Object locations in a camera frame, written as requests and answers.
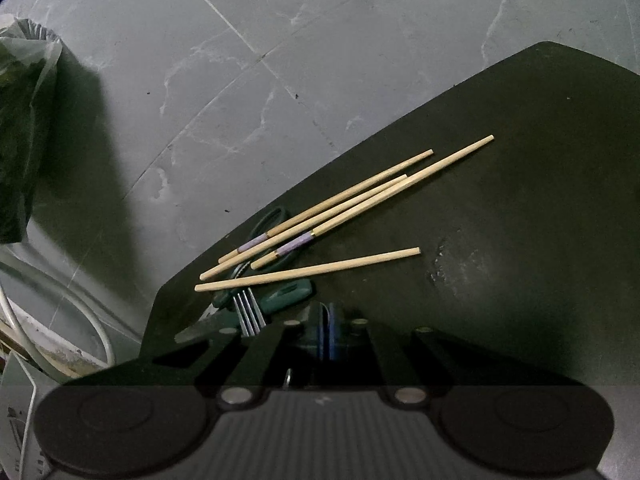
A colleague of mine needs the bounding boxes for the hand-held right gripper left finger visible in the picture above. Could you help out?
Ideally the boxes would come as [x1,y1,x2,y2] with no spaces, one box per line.
[97,304,328,403]

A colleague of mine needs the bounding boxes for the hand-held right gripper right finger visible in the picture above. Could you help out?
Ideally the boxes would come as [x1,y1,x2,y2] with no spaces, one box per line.
[329,303,551,403]

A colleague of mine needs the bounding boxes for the plain bamboo chopstick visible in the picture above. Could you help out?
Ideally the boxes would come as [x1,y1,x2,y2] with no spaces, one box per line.
[194,246,422,292]
[199,174,409,281]

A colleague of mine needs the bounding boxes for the steel fork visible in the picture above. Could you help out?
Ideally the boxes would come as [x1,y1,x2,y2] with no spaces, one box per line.
[229,262,267,337]

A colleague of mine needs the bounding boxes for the bamboo chopstick with purple band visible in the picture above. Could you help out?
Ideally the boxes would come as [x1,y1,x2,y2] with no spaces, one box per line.
[218,149,434,264]
[250,134,495,268]

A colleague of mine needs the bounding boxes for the white perforated utensil holder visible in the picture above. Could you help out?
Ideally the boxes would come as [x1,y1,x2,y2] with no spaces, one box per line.
[0,354,39,480]

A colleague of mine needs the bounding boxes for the clear plastic bag of greens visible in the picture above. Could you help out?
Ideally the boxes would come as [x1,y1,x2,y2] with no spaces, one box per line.
[0,17,64,244]

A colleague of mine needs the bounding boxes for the green handled scissors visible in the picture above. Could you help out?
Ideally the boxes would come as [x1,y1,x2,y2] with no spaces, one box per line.
[175,206,315,343]

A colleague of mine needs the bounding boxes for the white hose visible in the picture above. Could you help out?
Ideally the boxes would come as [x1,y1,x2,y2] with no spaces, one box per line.
[0,260,117,368]

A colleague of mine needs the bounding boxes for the wooden door frame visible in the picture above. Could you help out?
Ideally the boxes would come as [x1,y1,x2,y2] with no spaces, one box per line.
[0,310,103,381]

